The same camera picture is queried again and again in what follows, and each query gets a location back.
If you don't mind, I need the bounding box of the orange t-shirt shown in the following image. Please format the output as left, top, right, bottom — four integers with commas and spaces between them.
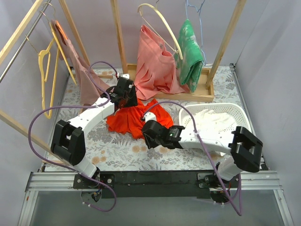
106, 99, 174, 139

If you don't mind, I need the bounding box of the yellow plastic hanger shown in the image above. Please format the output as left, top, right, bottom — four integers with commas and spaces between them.
38, 38, 59, 110

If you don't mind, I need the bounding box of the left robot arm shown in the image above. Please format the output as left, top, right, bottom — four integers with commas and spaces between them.
51, 74, 137, 188

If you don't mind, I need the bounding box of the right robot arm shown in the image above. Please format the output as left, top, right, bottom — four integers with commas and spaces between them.
142, 120, 263, 187

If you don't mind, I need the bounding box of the cream wooden hanger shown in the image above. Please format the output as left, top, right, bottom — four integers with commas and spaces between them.
137, 3, 183, 60

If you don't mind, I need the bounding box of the yellow hanger under pink garment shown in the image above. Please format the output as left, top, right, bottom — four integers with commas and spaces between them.
49, 20, 78, 86

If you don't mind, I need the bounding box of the dusty pink hanging garment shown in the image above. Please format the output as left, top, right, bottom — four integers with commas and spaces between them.
51, 20, 109, 106

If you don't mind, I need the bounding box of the salmon pink pleated garment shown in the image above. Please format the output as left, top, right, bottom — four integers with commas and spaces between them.
135, 25, 189, 100

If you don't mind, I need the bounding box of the black base bar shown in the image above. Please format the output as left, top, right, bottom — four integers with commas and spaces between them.
73, 170, 228, 203

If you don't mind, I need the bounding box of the white cloth in basket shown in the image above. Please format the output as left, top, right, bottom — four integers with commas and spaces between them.
188, 109, 237, 157

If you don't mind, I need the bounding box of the wooden rack with tray base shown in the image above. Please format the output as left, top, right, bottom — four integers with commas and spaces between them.
111, 0, 246, 102

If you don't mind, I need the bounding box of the white plastic laundry basket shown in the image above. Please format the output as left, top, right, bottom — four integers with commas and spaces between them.
179, 103, 252, 144

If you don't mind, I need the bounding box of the green white hanging cloth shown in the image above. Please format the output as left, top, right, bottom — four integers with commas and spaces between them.
174, 19, 204, 92

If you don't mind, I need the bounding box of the metal hanging rod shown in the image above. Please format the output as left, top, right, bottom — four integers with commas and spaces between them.
0, 0, 52, 82

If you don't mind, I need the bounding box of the wooden side clothes rack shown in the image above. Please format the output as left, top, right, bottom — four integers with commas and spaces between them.
0, 0, 114, 165

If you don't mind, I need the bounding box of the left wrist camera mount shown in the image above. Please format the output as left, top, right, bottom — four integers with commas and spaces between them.
116, 73, 130, 79

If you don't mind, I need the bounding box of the blue wire hanger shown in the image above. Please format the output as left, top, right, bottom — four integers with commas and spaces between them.
185, 0, 207, 65

